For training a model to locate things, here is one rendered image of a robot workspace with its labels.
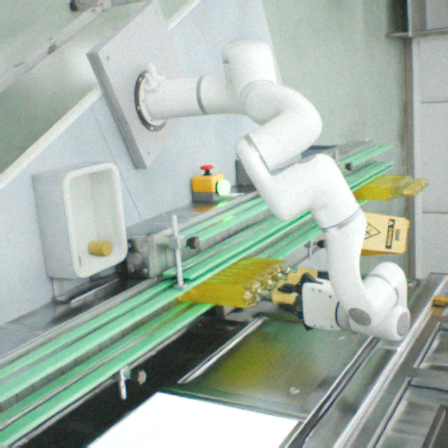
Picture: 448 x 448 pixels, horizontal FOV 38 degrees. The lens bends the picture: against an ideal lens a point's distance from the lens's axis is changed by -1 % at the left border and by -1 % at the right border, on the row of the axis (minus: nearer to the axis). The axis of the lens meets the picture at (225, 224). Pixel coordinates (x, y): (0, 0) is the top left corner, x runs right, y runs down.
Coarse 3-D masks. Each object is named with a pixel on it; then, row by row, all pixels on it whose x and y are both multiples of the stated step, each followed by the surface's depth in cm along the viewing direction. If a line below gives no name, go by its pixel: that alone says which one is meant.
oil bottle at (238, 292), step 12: (216, 276) 157; (192, 288) 156; (204, 288) 154; (216, 288) 152; (228, 288) 151; (240, 288) 149; (252, 288) 149; (180, 300) 159; (192, 300) 157; (204, 300) 155; (216, 300) 153; (228, 300) 152; (240, 300) 150; (252, 300) 149
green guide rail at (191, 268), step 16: (352, 176) 264; (368, 176) 264; (256, 224) 193; (272, 224) 191; (224, 240) 177; (240, 240) 177; (256, 240) 177; (208, 256) 164; (224, 256) 162; (176, 272) 152; (192, 272) 150
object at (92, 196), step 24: (96, 168) 137; (72, 192) 141; (96, 192) 146; (120, 192) 144; (72, 216) 131; (96, 216) 148; (120, 216) 145; (72, 240) 132; (120, 240) 146; (96, 264) 140
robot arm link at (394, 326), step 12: (384, 264) 127; (384, 276) 124; (396, 276) 124; (396, 288) 123; (396, 312) 126; (408, 312) 128; (384, 324) 126; (396, 324) 125; (408, 324) 129; (384, 336) 127; (396, 336) 126
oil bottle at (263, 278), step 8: (224, 272) 160; (232, 272) 159; (240, 272) 159; (248, 272) 158; (256, 272) 158; (264, 272) 157; (256, 280) 154; (264, 280) 154; (272, 280) 157; (264, 288) 154
